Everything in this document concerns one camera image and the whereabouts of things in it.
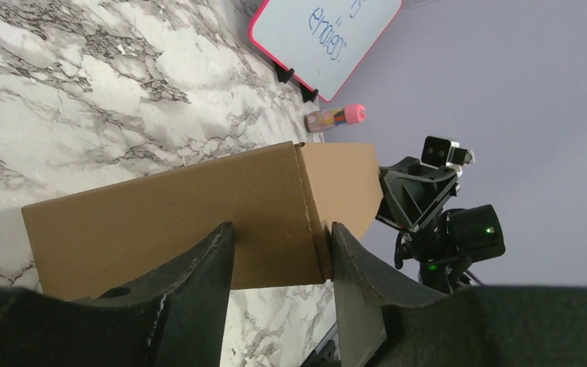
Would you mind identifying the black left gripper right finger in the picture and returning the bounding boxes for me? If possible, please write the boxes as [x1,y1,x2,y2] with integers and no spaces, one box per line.
[331,222,587,366]

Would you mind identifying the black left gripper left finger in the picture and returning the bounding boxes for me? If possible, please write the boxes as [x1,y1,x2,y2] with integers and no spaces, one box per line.
[0,222,235,366]

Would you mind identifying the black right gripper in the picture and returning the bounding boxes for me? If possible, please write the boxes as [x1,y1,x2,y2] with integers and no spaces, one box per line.
[375,157,506,294]

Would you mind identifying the brown cardboard box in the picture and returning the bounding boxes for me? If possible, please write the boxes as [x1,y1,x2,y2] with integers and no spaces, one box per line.
[22,142,382,300]

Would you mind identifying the pink lidded marker jar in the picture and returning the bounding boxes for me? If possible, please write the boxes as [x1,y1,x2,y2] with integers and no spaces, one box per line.
[304,104,367,133]

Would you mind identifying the black right whiteboard stand foot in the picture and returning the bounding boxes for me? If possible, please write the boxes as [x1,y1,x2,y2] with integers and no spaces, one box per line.
[299,83,319,103]

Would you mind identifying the black whiteboard stand foot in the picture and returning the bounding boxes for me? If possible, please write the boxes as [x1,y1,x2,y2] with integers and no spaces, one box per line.
[299,83,319,103]
[274,63,295,84]

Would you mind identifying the black left whiteboard stand foot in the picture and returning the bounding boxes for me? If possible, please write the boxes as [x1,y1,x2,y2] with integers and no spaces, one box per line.
[274,63,295,84]

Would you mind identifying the pink framed whiteboard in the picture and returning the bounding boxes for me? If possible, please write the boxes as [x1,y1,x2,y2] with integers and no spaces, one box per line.
[248,0,404,102]

